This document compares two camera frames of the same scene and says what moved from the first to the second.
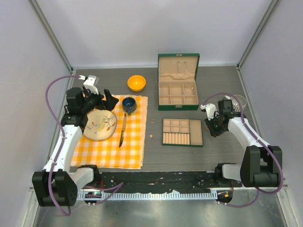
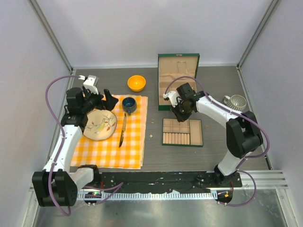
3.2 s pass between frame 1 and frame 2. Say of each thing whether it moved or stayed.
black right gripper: moved
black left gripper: stayed
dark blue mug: stayed
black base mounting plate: stayed
